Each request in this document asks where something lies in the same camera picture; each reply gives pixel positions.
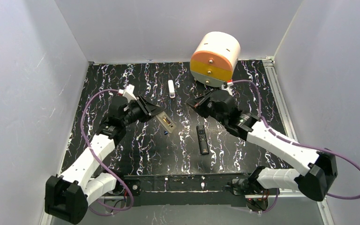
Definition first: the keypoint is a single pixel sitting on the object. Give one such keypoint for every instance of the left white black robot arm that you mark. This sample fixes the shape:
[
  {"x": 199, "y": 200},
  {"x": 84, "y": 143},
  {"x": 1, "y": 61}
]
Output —
[{"x": 68, "y": 195}]

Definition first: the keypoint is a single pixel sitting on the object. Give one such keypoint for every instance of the small white remote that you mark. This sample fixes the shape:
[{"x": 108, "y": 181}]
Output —
[{"x": 171, "y": 89}]

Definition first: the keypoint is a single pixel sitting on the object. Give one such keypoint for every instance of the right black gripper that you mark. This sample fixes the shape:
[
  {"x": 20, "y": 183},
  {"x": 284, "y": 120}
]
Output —
[{"x": 205, "y": 101}]

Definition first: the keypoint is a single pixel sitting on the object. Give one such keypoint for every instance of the white air conditioner remote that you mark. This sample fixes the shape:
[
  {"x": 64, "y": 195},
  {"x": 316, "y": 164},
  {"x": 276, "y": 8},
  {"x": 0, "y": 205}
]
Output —
[{"x": 166, "y": 122}]

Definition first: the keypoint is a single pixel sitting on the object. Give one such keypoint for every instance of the black tv remote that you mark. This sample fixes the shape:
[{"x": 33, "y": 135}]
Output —
[{"x": 202, "y": 140}]

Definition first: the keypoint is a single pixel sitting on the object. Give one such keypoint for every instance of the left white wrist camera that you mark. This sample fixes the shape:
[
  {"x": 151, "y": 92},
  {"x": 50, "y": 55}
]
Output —
[{"x": 127, "y": 92}]

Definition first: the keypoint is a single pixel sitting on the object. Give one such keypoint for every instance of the round three-drawer storage box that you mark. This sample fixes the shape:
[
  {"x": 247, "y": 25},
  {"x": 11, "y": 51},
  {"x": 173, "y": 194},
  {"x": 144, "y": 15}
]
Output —
[{"x": 215, "y": 59}]

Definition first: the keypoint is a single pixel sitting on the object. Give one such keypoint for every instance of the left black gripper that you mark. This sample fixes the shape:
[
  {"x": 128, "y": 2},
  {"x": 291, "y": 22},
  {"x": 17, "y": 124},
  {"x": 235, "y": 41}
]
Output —
[{"x": 143, "y": 107}]

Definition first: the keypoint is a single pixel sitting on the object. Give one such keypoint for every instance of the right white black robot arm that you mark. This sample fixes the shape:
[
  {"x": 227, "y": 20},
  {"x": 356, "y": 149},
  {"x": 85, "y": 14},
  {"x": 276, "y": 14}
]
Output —
[{"x": 312, "y": 173}]

